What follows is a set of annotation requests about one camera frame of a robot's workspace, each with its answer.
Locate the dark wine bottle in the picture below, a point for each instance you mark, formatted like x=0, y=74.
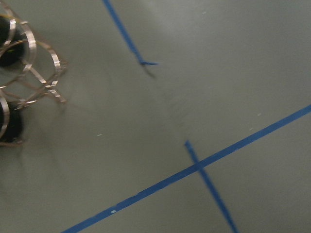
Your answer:
x=15, y=125
x=15, y=52

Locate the dark wine bottle front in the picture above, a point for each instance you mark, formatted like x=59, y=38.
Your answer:
x=15, y=125

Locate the dark wine bottle middle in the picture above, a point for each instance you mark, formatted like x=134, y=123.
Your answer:
x=15, y=52

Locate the copper wire wine rack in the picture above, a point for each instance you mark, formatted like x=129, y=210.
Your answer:
x=27, y=86

